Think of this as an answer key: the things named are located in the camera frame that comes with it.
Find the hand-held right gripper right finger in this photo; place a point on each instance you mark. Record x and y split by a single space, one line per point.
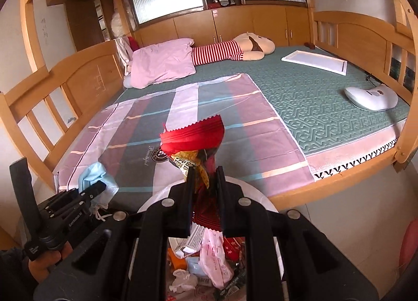
220 209

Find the blue face mask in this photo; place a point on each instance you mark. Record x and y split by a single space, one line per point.
98 173

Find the small red box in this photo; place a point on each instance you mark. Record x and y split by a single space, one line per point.
233 246

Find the green patterned mattress pad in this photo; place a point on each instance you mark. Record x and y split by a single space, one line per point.
310 101

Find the white stuffed bag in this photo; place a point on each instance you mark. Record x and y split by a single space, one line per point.
119 21

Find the dark wafer snack packet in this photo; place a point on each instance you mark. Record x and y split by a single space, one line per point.
235 283

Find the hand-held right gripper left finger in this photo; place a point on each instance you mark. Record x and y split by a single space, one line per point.
186 209

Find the plush toy with striped shirt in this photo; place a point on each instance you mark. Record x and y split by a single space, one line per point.
215 51

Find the light blue pillow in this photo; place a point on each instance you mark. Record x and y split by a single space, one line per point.
128 82

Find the pink round object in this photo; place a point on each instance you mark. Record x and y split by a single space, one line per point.
410 245

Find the wooden wall cabinet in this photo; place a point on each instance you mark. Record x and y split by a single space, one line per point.
196 23

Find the pink bed sheet with pattern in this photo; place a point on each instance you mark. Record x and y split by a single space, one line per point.
343 160

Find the wooden bookshelf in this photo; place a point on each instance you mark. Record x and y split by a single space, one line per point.
103 18

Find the white canvas frame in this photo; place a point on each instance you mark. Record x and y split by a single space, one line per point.
313 61

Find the small dark brown object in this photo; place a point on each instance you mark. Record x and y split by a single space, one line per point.
309 46

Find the white bin with plastic liner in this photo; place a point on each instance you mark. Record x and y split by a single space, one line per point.
264 203

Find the white tissue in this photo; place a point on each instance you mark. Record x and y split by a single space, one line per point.
183 281

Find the red snack wrapper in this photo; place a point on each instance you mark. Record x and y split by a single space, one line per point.
199 137

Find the person's left forearm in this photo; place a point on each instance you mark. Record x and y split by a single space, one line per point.
13 278

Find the wide frosted glass window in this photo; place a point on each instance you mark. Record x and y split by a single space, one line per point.
166 0

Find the wooden bunk bed frame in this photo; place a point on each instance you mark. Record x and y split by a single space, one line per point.
88 69

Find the person's left hand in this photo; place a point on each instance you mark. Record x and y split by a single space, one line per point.
42 265

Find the white hanging towel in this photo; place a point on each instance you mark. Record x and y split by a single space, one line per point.
123 54

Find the orange wrapper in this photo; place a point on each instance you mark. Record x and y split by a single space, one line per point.
178 261

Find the pink pillow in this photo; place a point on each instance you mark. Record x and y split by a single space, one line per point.
160 62

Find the red cloth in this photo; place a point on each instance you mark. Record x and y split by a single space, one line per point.
133 43

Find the pink plastic packet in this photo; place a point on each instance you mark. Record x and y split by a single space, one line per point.
212 255

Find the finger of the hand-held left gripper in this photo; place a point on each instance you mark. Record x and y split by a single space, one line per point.
96 187

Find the white printed wrapper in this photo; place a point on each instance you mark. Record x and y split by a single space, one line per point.
192 239

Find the plaid pink grey bed sheet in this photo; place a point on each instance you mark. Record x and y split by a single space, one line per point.
228 118

